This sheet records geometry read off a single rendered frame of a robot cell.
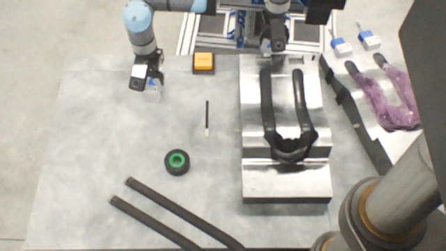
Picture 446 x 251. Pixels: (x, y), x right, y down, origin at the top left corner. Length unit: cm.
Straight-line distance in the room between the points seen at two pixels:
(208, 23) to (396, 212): 211
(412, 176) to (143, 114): 116
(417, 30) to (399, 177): 18
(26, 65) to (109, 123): 139
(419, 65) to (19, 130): 239
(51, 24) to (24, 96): 54
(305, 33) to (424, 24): 220
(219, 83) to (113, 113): 38
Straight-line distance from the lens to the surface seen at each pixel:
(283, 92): 144
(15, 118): 265
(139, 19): 122
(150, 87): 150
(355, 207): 59
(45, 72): 277
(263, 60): 154
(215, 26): 251
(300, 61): 156
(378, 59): 164
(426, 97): 33
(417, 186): 46
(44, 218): 144
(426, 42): 33
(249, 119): 134
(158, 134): 146
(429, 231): 61
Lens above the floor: 207
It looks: 60 degrees down
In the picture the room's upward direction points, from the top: straight up
